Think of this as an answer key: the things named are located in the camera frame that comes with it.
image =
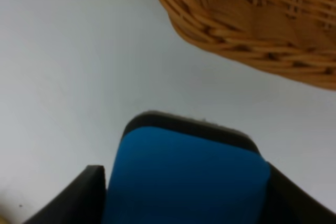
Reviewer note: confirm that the blue whiteboard eraser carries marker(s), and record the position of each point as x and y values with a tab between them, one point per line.
170	169

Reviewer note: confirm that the orange wicker basket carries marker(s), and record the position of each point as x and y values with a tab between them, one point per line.
294	39

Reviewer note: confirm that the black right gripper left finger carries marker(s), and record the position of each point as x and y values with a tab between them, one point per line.
82	201

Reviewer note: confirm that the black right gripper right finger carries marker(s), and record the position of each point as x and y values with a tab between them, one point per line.
287	203

